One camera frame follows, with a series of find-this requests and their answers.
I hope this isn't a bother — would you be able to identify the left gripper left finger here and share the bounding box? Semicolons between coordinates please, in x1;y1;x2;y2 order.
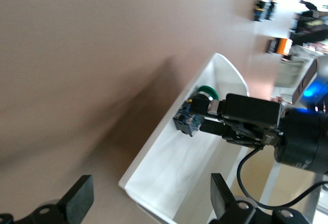
56;174;94;224

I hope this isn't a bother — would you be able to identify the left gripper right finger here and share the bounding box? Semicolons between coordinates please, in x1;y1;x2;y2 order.
210;173;236;219

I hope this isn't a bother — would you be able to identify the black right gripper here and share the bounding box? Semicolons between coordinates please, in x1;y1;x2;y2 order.
191;93;284;149

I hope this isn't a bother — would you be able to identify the green push button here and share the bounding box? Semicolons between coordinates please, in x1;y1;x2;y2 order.
173;85;220;137

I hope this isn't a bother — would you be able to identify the white plastic bin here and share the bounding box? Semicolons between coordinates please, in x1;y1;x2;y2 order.
118;52;251;224

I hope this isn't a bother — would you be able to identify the white drawer cabinet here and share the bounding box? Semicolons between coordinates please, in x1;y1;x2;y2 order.
230;144;321;224

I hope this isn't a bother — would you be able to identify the red push button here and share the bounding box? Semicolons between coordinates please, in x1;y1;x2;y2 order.
252;0;268;22

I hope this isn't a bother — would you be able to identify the yellow push button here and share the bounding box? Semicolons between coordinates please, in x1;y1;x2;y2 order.
266;0;279;21

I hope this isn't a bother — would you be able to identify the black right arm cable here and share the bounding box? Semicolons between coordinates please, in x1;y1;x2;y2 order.
237;147;328;208

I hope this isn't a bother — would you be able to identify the orange button enclosure box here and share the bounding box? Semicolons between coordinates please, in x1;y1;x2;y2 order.
266;37;293;55

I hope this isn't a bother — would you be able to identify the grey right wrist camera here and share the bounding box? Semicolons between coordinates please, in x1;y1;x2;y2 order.
292;54;328;112

